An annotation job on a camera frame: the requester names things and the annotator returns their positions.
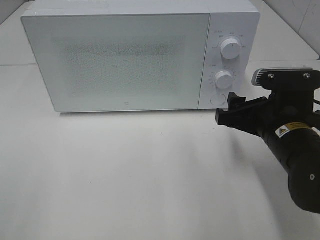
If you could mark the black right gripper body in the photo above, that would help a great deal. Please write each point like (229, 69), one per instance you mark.
(278, 115)

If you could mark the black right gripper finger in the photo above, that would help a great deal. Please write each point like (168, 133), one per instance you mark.
(234, 101)
(227, 118)

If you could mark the round door release button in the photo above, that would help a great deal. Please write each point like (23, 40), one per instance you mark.
(218, 99)

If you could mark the white microwave door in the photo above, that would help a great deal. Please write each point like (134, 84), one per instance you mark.
(99, 63)

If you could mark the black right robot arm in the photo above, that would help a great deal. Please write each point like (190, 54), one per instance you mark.
(299, 155)

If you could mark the lower white timer knob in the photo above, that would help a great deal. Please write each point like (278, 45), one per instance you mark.
(224, 79)

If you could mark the white microwave oven body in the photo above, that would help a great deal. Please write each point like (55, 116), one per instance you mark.
(227, 18)

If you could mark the upper white power knob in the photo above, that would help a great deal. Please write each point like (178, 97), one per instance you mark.
(230, 48)

